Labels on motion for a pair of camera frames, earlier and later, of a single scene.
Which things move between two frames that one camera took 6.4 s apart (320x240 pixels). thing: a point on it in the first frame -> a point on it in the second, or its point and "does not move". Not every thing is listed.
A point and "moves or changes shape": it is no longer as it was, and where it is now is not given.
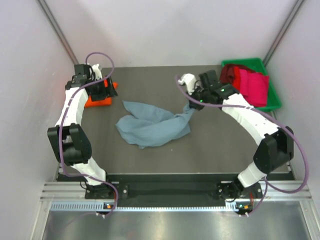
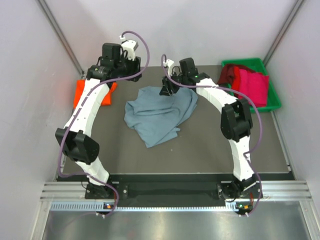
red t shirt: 236,83 does not move
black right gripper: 196,106 -> 164,91
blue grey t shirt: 147,127 moves or changes shape
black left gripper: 107,92 -> 134,65
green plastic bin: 258,65 does not move
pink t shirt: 254,87 does not move
